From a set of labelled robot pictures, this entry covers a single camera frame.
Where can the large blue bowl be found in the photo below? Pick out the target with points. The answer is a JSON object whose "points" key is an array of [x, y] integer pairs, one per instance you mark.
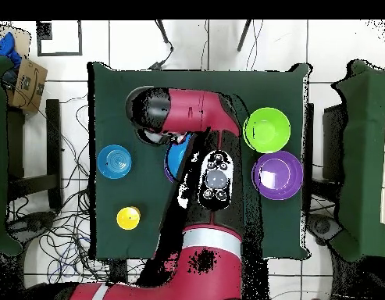
{"points": [[176, 156]]}

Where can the purple bowl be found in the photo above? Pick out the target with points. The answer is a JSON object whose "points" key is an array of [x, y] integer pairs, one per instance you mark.
{"points": [[168, 175], [278, 175]]}

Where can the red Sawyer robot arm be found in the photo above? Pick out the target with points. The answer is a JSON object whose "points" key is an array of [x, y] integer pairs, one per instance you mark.
{"points": [[211, 265]]}

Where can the small blue bowl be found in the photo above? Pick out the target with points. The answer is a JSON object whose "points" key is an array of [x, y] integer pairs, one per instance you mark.
{"points": [[114, 161]]}

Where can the yellow cup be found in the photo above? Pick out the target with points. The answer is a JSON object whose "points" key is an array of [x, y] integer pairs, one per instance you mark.
{"points": [[128, 218]]}

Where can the large green bowl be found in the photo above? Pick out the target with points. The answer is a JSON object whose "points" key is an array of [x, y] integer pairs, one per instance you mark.
{"points": [[267, 130]]}

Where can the dark green tablecloth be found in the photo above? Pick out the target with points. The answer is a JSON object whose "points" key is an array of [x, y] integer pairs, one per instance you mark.
{"points": [[273, 225]]}

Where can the black power adapter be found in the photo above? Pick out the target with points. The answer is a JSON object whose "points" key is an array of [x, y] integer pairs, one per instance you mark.
{"points": [[155, 66]]}

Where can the black tripod leg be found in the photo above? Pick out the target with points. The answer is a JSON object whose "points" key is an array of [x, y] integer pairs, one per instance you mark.
{"points": [[163, 32], [244, 36]]}

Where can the brown cardboard box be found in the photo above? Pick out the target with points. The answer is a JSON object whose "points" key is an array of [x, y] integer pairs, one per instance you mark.
{"points": [[28, 87]]}

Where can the blue fabric bag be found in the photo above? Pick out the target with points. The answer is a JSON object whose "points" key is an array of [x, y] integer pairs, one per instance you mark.
{"points": [[4, 47]]}

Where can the grey pedestal foot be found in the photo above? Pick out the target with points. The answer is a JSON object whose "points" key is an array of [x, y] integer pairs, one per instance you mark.
{"points": [[34, 222], [323, 226]]}

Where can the black square floor frame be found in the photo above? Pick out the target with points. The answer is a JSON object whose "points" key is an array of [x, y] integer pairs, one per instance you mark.
{"points": [[44, 30]]}

